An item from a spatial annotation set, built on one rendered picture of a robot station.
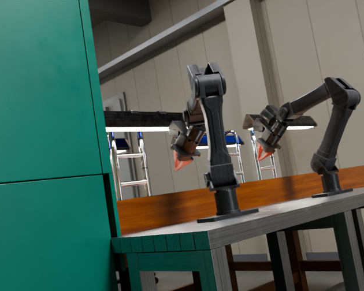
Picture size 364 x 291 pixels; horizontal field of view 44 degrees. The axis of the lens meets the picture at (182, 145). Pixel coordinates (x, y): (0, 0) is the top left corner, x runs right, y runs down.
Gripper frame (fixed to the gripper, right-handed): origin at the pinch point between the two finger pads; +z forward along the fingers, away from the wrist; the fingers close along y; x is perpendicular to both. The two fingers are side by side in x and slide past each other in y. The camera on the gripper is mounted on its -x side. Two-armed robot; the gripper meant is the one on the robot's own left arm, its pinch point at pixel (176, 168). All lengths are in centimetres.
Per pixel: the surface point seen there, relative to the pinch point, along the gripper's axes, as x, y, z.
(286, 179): 18.4, -44.9, -6.2
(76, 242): 27, 56, -4
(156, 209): 21.0, 26.2, -3.9
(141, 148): -30.5, -11.1, 15.3
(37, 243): 26, 67, -5
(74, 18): -18, 48, -42
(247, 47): -160, -216, 10
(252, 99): -126, -216, 44
